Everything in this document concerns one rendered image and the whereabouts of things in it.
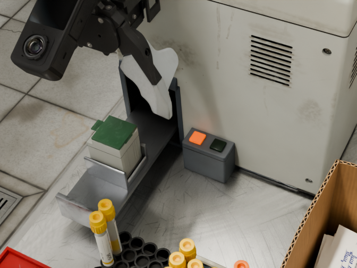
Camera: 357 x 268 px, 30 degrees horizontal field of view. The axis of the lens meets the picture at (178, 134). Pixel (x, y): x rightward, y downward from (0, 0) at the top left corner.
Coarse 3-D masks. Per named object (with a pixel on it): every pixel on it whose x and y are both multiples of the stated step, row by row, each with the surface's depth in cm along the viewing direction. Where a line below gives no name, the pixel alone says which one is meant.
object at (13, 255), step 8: (8, 248) 78; (0, 256) 78; (8, 256) 78; (16, 256) 78; (24, 256) 77; (0, 264) 77; (8, 264) 77; (16, 264) 77; (24, 264) 77; (32, 264) 77; (40, 264) 76
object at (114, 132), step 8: (112, 120) 77; (120, 120) 77; (96, 128) 76; (104, 128) 76; (112, 128) 76; (120, 128) 76; (128, 128) 76; (96, 136) 76; (104, 136) 76; (112, 136) 76; (120, 136) 75; (128, 136) 75; (104, 144) 75; (112, 144) 75; (120, 144) 75
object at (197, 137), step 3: (195, 132) 82; (198, 132) 82; (192, 135) 82; (195, 135) 82; (198, 135) 82; (201, 135) 82; (204, 135) 82; (192, 138) 82; (195, 138) 82; (198, 138) 81; (201, 138) 81; (204, 138) 82; (192, 141) 81; (195, 141) 81; (198, 141) 81; (201, 141) 81; (198, 144) 81
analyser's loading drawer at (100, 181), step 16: (144, 112) 87; (176, 112) 87; (144, 128) 85; (160, 128) 85; (176, 128) 85; (144, 144) 79; (160, 144) 83; (144, 160) 80; (96, 176) 80; (112, 176) 78; (80, 192) 79; (96, 192) 79; (112, 192) 79; (128, 192) 78; (64, 208) 78; (80, 208) 75; (96, 208) 75
